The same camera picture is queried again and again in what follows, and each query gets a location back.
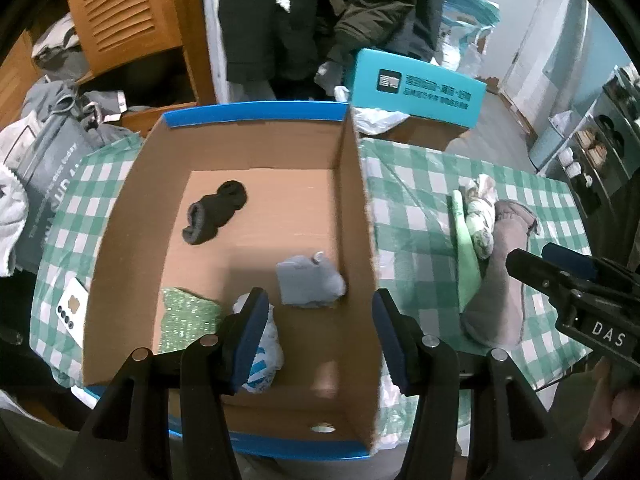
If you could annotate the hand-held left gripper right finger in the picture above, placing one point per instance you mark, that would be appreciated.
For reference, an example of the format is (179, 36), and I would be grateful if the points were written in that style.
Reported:
(395, 347)

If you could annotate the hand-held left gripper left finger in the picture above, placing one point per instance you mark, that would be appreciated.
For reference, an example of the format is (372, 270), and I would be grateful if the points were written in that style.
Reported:
(247, 342)

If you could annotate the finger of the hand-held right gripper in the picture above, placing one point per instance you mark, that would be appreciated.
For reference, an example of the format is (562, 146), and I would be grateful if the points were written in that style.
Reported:
(570, 260)
(530, 267)

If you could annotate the white blue sock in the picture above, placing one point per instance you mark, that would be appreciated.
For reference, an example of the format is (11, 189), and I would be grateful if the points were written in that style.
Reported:
(270, 355)

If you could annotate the grey cloth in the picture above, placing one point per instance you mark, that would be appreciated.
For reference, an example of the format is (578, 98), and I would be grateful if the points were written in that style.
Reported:
(495, 300)

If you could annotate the green sparkly cloth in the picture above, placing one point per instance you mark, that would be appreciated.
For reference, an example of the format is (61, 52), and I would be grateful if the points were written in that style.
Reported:
(187, 317)

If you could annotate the grey blue sock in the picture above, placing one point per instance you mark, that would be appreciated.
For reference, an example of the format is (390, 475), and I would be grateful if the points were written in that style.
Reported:
(310, 280)

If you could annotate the black sock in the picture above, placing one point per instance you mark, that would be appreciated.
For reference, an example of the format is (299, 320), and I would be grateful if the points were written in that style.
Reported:
(210, 215)

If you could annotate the blue cardboard box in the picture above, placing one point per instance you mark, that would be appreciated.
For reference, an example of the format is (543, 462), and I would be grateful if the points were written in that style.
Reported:
(280, 200)

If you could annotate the person's right hand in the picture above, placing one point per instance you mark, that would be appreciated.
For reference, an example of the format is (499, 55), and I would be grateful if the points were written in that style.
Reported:
(610, 412)

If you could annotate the light green cloth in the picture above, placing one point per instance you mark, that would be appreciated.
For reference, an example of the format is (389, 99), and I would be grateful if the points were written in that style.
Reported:
(467, 262)

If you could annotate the white patterned cloth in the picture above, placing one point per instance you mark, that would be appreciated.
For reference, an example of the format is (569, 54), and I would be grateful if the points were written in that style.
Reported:
(480, 225)

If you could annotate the white shoes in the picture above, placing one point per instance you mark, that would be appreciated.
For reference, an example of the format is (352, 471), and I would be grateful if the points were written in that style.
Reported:
(571, 159)

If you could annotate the beige shoes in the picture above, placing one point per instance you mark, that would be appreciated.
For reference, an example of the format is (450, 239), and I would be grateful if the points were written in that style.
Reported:
(592, 147)

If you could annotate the light blue bin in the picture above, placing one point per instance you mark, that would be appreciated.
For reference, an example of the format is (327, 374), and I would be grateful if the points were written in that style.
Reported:
(545, 145)

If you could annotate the black shoes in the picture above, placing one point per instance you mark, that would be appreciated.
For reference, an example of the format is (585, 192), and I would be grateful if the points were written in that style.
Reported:
(610, 127)

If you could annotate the small white bag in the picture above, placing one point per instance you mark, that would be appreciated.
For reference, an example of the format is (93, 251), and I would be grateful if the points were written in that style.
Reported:
(560, 119)

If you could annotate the green checkered tablecloth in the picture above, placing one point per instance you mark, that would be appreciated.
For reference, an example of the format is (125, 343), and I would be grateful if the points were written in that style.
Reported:
(415, 185)

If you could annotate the metal shoe rack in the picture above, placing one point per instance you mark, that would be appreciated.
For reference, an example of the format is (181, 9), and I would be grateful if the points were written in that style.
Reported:
(610, 105)

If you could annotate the white card with black dots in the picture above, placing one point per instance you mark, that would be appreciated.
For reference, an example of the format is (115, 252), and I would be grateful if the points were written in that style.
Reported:
(72, 310)

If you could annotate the white plastic bag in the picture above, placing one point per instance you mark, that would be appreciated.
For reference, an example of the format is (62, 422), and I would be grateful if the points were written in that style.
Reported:
(375, 120)

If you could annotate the teal printed box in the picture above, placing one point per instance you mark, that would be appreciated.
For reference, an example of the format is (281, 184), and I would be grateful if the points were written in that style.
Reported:
(367, 85)

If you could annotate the dark blue hanging coat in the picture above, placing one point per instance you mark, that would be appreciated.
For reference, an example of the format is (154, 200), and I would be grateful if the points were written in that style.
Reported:
(422, 35)

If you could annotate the grey printed bag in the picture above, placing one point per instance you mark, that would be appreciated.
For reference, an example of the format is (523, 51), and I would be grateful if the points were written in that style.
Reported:
(50, 175)

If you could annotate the blue plastic bag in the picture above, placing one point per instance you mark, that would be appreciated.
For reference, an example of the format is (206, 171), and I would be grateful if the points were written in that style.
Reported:
(465, 15)

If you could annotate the white towel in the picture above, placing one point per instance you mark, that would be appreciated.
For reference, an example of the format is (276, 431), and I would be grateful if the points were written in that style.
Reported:
(10, 210)

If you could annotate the grey clothes pile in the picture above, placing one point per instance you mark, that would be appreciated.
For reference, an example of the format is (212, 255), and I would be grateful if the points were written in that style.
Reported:
(55, 105)

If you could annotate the olive hanging jacket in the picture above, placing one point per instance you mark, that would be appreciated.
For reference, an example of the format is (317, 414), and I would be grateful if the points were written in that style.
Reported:
(370, 5)

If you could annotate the black hanging coat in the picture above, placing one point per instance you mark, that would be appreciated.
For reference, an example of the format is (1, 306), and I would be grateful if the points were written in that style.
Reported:
(260, 35)

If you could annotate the white hanging shirt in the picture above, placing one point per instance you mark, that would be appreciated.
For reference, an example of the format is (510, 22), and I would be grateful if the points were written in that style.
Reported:
(212, 35)

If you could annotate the wooden louvred wardrobe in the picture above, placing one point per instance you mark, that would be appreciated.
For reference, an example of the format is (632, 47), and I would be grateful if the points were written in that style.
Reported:
(125, 20)

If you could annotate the grey clothes in wardrobe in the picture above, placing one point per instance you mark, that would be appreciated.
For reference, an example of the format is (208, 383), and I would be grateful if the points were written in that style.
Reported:
(55, 40)

